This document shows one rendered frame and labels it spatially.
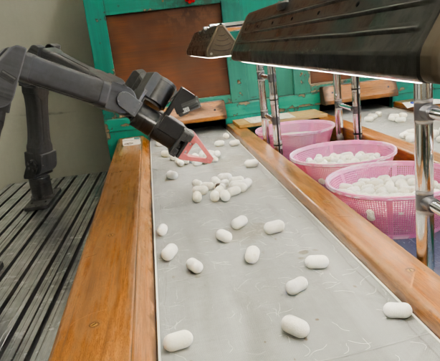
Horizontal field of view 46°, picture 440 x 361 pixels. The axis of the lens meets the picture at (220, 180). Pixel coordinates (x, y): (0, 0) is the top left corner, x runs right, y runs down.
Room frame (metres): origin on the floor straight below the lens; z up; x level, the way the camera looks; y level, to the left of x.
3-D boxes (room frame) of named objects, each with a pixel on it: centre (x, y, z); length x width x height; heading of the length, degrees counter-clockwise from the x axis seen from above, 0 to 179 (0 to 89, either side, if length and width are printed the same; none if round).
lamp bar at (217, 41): (1.53, -0.01, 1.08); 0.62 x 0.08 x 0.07; 6
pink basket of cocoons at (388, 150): (1.29, -0.32, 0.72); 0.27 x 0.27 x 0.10
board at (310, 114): (1.94, -0.25, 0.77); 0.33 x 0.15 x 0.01; 96
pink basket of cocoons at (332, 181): (1.01, -0.35, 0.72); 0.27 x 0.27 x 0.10
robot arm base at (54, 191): (1.53, 0.54, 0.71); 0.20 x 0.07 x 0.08; 4
